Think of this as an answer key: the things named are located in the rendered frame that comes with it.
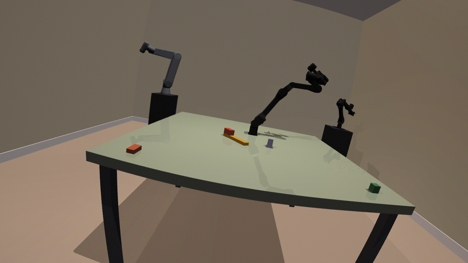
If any orange bar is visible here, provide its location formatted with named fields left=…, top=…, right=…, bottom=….
left=223, top=128, right=249, bottom=146

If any orange rectangular block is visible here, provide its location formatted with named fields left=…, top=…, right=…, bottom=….
left=126, top=144, right=142, bottom=154

